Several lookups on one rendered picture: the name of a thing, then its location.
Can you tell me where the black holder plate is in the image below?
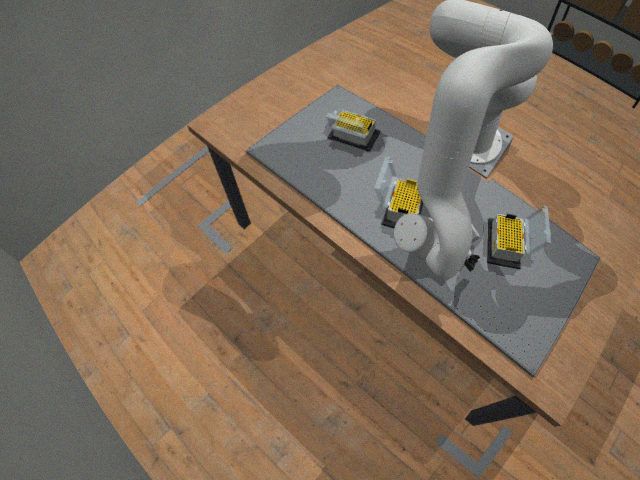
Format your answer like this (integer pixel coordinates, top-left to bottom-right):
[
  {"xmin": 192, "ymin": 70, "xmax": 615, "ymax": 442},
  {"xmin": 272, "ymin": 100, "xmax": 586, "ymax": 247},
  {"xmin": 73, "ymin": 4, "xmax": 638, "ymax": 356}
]
[
  {"xmin": 487, "ymin": 218, "xmax": 521, "ymax": 269},
  {"xmin": 328, "ymin": 129, "xmax": 380, "ymax": 152},
  {"xmin": 382, "ymin": 200, "xmax": 423, "ymax": 228}
]

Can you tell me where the yellow perforated tip rack plate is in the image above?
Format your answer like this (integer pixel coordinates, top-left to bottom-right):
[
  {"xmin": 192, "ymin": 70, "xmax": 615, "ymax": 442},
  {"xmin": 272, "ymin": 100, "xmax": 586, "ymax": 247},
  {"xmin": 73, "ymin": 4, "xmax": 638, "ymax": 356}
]
[
  {"xmin": 390, "ymin": 179, "xmax": 421, "ymax": 214},
  {"xmin": 339, "ymin": 112, "xmax": 374, "ymax": 134},
  {"xmin": 498, "ymin": 214, "xmax": 523, "ymax": 253}
]

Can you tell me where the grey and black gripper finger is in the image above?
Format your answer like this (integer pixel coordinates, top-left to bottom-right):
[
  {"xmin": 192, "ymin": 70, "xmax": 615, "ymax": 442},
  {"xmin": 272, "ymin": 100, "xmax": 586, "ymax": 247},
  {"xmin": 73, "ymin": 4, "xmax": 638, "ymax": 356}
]
[{"xmin": 464, "ymin": 254, "xmax": 480, "ymax": 272}]

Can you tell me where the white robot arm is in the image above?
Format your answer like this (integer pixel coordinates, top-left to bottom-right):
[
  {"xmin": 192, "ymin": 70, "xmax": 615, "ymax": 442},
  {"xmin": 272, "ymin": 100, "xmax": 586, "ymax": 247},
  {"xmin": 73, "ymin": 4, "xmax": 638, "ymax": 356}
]
[{"xmin": 394, "ymin": 0, "xmax": 553, "ymax": 280}]

